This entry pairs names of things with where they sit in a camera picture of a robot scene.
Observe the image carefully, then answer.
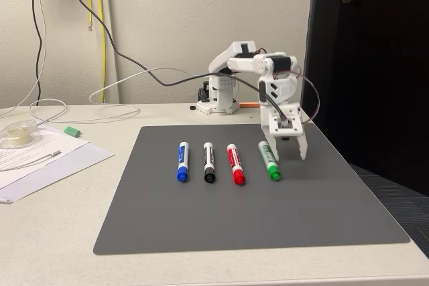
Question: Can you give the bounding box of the black plug at base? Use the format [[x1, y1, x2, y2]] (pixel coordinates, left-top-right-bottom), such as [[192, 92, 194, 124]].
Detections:
[[198, 80, 210, 102]]

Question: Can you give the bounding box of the green dry erase marker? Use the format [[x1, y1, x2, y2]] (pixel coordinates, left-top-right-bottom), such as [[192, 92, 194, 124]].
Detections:
[[257, 141, 282, 182]]

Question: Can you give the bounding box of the white-framed camera board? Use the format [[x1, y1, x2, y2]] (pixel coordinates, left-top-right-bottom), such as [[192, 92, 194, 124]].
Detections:
[[269, 115, 300, 140]]

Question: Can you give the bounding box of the red dry erase marker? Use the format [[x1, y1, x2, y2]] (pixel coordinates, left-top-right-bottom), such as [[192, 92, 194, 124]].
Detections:
[[227, 143, 247, 186]]

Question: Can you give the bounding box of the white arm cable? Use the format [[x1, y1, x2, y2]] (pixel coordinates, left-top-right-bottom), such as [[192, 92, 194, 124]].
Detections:
[[29, 66, 215, 123]]

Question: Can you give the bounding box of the blue dry erase marker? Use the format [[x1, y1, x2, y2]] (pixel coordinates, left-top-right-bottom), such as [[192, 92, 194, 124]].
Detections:
[[176, 141, 190, 183]]

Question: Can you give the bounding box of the dark door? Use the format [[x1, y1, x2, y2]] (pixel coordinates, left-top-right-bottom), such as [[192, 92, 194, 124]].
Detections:
[[300, 0, 429, 196]]

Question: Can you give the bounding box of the long yellow cable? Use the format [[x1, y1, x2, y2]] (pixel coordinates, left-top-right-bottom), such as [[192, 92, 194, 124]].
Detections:
[[97, 0, 107, 103]]

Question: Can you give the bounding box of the dark gray camera cable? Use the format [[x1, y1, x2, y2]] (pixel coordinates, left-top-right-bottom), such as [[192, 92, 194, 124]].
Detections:
[[66, 0, 288, 123]]

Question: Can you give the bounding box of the black wall cable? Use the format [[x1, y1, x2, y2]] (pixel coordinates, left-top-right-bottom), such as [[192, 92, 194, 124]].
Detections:
[[28, 0, 44, 106]]

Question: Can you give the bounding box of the printed white paper sheet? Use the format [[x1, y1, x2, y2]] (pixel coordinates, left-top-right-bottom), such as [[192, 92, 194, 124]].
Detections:
[[0, 121, 91, 171]]

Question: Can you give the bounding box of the white charging cable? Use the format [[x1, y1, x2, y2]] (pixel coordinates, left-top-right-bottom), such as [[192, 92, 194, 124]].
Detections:
[[0, 149, 63, 171]]

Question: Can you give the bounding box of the black dry erase marker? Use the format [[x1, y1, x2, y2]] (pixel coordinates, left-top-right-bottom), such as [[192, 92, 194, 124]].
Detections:
[[203, 141, 216, 184]]

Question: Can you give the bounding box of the gray rubber mat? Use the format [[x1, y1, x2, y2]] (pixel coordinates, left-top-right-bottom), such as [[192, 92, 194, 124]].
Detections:
[[93, 123, 412, 256]]

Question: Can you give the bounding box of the white paper stack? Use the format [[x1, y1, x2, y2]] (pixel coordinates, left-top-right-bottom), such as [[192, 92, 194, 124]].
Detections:
[[0, 141, 115, 204]]

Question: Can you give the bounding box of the red and black servo wire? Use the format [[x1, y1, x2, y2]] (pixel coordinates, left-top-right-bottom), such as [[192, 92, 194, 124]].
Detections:
[[291, 66, 321, 123]]

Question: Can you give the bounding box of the clear tape dispenser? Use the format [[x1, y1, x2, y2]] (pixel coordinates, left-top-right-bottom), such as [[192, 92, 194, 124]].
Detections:
[[0, 119, 41, 149]]

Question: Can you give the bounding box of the thin white wall cable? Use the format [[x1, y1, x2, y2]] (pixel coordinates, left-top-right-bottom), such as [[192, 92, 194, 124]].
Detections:
[[0, 0, 48, 119]]

